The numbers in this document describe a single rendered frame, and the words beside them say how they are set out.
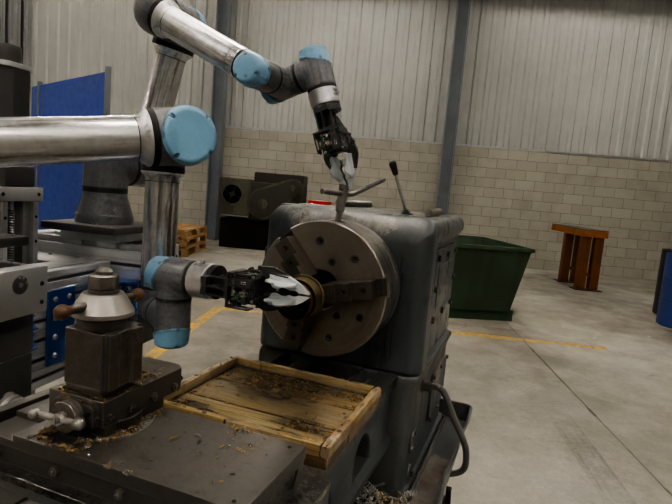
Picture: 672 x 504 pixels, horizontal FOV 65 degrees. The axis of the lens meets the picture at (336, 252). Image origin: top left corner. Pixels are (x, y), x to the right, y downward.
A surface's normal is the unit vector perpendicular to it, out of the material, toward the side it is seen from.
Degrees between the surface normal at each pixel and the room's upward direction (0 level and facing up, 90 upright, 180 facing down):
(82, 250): 90
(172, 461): 0
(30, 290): 90
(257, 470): 0
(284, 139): 90
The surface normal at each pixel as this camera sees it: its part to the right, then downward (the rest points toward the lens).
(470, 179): -0.08, 0.11
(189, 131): 0.66, 0.13
